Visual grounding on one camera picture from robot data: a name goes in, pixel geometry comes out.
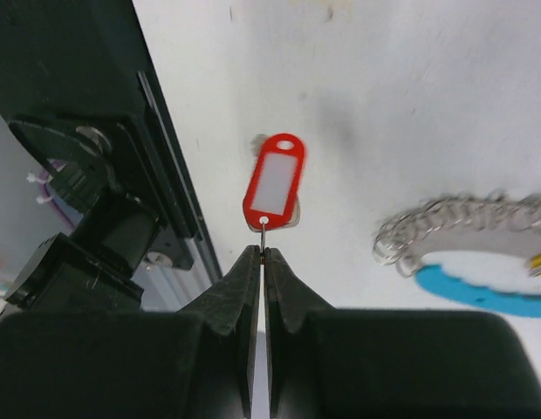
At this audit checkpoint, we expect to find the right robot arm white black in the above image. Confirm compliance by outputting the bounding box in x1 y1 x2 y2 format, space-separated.
0 193 541 418

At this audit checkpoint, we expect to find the large keyring blue handle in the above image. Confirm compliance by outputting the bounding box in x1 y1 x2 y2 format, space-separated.
373 190 541 319

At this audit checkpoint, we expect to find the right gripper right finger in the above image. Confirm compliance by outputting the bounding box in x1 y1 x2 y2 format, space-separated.
264 249 537 418

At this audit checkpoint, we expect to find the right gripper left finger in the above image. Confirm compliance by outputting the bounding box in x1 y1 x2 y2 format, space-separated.
0 245 261 418

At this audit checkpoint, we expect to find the red tag key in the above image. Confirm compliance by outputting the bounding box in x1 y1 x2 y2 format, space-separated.
242 133 306 251

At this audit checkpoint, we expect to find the aluminium rail frame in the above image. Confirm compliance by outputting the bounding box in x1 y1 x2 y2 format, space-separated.
137 72 223 289

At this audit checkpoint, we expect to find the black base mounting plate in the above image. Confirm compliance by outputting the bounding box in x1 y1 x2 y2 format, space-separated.
0 1 169 225

